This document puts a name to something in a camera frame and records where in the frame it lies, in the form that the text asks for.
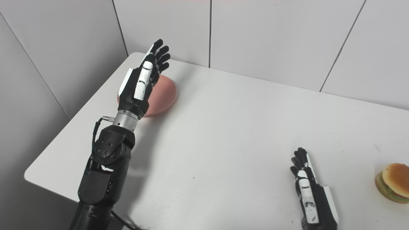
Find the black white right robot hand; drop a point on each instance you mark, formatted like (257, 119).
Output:
(319, 207)

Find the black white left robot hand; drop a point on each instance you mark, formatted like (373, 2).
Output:
(132, 95)

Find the pink round plate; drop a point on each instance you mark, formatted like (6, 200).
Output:
(163, 95)

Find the toy hamburger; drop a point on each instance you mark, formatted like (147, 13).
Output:
(396, 179)

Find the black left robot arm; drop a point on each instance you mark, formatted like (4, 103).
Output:
(105, 179)

